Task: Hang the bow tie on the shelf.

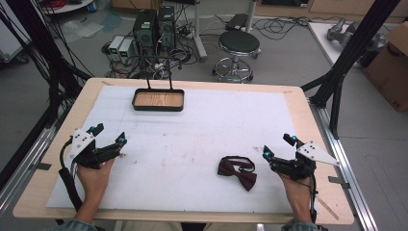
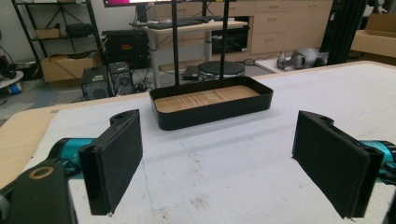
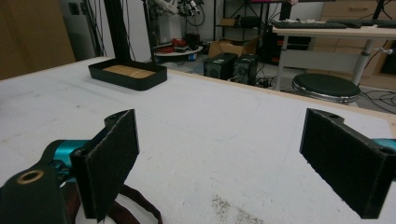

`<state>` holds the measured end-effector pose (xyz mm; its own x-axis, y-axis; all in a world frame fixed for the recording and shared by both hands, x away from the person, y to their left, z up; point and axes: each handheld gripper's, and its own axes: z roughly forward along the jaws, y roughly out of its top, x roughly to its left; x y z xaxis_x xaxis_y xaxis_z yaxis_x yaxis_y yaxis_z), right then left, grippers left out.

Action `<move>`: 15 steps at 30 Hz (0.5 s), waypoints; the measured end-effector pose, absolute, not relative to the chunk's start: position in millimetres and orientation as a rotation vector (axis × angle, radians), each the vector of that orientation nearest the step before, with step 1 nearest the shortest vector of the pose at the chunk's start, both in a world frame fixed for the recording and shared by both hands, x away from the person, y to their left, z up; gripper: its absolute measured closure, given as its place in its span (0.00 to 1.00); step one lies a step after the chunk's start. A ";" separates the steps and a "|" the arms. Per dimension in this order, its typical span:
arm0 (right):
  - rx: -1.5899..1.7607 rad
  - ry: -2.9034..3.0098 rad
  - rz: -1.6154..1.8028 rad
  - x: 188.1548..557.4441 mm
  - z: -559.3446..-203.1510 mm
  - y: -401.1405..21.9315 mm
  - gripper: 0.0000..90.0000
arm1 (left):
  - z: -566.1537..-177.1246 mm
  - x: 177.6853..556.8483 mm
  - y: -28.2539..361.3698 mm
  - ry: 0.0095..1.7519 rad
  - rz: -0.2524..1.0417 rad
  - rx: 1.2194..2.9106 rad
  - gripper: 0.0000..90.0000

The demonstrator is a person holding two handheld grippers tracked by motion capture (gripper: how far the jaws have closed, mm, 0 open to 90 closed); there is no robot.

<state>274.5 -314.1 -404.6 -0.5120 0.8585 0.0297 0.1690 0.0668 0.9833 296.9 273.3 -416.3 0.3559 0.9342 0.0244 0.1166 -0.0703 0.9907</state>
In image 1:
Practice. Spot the black round stool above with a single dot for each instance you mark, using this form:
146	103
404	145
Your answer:
239	43

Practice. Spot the person's left hand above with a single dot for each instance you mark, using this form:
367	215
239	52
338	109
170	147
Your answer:
93	183

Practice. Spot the thin wooden stick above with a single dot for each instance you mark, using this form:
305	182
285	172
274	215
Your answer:
327	208

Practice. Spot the dark red bow tie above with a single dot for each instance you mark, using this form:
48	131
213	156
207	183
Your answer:
239	171

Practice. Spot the grey metal desk leg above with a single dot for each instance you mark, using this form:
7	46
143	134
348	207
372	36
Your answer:
199	35

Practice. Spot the flat black box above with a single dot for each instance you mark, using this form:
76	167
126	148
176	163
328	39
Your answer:
236	21

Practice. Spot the grey machine on white table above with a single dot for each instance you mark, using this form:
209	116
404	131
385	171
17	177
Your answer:
349	32

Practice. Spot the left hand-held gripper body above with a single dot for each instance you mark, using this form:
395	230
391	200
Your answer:
84	154

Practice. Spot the white foam mat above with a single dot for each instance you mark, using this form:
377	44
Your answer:
186	138

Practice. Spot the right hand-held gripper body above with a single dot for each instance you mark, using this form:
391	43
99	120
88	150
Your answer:
298	166

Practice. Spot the aluminium rail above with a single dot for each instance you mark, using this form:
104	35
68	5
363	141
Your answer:
22	166
343	166

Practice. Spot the black tray with wooden bottom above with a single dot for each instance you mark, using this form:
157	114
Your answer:
158	99

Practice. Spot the white power supply box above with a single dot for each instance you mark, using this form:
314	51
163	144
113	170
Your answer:
115	46
126	50

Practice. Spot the black computer tower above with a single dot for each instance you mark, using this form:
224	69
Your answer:
145	30
166	27

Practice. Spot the brown cardboard box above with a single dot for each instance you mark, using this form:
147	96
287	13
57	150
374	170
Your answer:
389	73

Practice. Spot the person's right hand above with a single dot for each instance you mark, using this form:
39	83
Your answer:
298	192

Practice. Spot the black metal frame stand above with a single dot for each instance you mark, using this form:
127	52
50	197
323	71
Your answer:
349	57
48	54

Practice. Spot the grey tape strip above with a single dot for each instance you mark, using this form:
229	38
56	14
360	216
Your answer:
338	181
43	166

